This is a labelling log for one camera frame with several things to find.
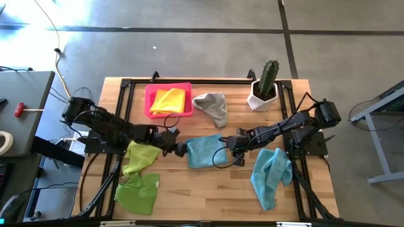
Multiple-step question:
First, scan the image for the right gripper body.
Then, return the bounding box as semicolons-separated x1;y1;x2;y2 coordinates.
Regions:
226;128;253;167

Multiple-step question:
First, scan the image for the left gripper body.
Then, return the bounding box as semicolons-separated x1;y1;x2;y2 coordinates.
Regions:
153;126;189;158

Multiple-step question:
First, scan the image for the light green microfiber towel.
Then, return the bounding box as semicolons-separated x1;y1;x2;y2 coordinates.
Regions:
121;140;162;178

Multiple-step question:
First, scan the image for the blue microfiber towel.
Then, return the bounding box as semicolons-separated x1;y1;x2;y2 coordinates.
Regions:
186;134;229;170
250;147;294;212

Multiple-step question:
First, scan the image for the yellow microfiber towel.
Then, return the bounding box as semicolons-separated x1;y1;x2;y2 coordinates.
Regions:
149;88;186;115

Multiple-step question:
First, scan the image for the grey microfiber towel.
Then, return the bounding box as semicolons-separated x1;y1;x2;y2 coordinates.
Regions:
191;91;229;129

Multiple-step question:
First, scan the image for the pink plastic bin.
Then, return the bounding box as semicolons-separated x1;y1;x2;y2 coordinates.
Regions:
144;82;194;120

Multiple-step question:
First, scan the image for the white faceted plant pot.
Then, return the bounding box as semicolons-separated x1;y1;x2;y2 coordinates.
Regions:
246;78;280;112

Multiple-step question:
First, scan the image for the green cactus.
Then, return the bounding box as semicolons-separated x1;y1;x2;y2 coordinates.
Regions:
258;59;280;98

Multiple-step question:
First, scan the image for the black beam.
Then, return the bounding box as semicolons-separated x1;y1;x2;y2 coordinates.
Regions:
31;135;86;168

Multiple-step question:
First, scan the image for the grey metal table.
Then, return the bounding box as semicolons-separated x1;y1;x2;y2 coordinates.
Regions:
348;80;404;185

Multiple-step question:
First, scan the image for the grey side table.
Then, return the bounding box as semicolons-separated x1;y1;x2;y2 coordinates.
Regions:
0;71;56;158

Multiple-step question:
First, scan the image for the cream tape roll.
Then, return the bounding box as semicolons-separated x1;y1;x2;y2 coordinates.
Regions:
0;131;15;156

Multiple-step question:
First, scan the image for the grey rounded object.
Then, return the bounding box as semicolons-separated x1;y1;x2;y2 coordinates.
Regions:
0;194;28;225

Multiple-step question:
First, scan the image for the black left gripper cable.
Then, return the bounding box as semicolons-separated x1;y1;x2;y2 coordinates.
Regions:
151;112;181;130

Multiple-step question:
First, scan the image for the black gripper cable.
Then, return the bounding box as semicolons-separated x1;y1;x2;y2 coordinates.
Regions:
151;112;181;130
211;145;244;170

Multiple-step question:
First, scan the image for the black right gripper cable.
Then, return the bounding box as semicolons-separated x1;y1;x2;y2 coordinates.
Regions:
211;145;244;170

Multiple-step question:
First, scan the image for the black aluminium table frame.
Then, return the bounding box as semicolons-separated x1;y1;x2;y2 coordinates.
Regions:
71;71;343;227

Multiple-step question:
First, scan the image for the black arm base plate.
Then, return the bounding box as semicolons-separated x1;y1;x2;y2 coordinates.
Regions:
77;129;127;155
288;131;329;157

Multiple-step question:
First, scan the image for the silver metal bracket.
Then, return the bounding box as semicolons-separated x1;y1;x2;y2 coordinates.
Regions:
276;221;312;227
100;220;136;227

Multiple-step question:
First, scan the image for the yellow extension cable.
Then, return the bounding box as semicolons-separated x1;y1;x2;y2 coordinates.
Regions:
33;0;72;98

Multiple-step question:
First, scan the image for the red-handled screwdriver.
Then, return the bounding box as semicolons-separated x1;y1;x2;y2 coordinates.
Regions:
13;101;45;119

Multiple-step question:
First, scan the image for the thin black cable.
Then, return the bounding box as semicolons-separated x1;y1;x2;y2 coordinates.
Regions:
0;65;34;72

